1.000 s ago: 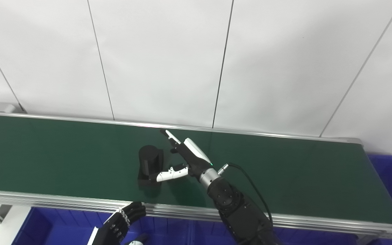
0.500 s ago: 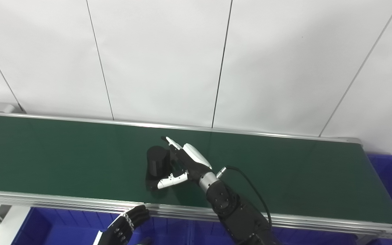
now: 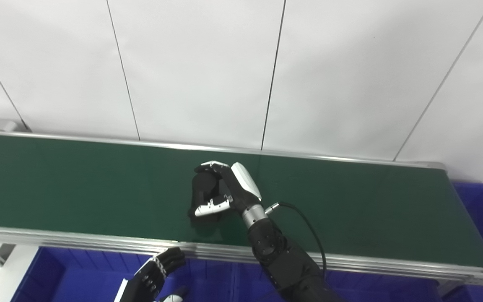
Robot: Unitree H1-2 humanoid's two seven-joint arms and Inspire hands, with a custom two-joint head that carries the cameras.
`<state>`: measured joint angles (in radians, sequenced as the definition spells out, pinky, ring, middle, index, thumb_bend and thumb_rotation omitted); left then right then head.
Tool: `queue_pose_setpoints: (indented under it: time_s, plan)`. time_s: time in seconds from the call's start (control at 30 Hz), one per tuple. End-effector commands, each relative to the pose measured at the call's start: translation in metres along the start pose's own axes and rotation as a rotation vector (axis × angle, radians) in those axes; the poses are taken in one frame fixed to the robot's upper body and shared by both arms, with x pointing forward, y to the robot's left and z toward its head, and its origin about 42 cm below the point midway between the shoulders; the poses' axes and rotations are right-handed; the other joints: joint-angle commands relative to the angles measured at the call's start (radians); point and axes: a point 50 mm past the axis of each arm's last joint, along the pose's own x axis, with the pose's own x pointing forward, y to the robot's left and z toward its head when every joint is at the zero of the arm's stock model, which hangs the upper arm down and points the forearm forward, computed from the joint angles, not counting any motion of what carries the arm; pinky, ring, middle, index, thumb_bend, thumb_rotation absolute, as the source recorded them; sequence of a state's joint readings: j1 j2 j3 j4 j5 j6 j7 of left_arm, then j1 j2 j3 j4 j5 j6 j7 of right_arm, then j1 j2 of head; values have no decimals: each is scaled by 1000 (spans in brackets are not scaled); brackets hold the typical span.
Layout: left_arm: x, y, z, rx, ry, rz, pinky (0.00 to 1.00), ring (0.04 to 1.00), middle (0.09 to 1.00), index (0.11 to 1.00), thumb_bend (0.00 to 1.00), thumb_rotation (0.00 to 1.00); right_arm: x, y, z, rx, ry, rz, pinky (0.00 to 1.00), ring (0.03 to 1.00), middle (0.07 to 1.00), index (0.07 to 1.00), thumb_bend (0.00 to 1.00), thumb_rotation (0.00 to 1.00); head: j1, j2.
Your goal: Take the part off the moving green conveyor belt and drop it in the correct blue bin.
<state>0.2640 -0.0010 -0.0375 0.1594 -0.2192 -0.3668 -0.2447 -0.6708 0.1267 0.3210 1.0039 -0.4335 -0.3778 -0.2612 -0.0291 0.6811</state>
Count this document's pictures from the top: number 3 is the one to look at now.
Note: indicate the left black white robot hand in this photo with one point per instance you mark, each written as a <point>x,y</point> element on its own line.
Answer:
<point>145,285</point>

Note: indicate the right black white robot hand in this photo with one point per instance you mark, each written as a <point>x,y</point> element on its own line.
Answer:
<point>241,188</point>

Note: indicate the black cylinder-on-base part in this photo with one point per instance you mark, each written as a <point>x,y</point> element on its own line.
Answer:
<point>203,188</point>

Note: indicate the green conveyor belt aluminium frame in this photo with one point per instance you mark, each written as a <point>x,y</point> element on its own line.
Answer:
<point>78,184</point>

